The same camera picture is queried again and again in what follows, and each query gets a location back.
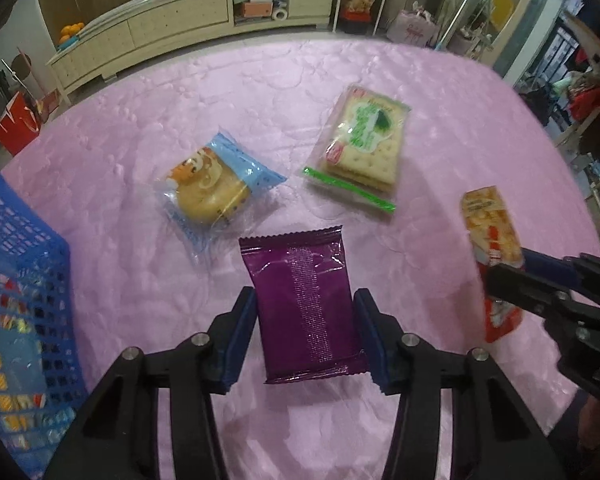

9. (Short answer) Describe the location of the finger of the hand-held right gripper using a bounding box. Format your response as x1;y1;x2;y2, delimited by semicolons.
522;247;600;311
484;262;577;320

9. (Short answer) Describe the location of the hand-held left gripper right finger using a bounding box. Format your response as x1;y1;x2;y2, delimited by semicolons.
352;287;569;480

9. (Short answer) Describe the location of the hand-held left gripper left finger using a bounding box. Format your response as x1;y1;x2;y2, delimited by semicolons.
42;285;259;480

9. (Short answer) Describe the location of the red orange snack packet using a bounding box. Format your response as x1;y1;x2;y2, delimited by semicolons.
460;186;526;344

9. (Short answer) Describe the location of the purple snack packet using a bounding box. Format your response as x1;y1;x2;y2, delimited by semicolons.
238;226;371;385

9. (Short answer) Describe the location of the blue plastic basket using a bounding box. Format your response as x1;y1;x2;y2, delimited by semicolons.
0;160;89;476

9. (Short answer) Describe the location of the blue bread packet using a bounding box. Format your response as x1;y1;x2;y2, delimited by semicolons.
154;132;287;263

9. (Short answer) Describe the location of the clothes rack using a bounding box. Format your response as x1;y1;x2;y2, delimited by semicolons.
555;10;600;237

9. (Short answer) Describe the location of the green cracker packet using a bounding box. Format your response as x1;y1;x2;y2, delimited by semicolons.
302;84;412;217

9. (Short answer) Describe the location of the arched standing mirror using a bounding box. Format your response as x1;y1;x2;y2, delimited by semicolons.
480;0;542;69

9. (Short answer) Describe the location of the pink bag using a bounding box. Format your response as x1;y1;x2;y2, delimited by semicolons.
386;7;441;49

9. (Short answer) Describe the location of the mop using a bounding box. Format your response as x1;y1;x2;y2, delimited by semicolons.
432;0;497;54

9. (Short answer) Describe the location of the red bag on floor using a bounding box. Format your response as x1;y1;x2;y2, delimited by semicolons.
0;92;44;157

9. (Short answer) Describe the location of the long cream cabinet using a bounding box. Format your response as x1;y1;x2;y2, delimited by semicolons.
45;0;339;107

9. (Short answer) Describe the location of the small orange box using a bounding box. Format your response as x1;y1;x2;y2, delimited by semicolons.
240;1;274;19

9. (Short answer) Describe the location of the printed snack box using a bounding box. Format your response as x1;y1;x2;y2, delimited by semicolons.
342;0;377;24

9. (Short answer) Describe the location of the pile of oranges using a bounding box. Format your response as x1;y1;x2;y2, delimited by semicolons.
58;22;86;47

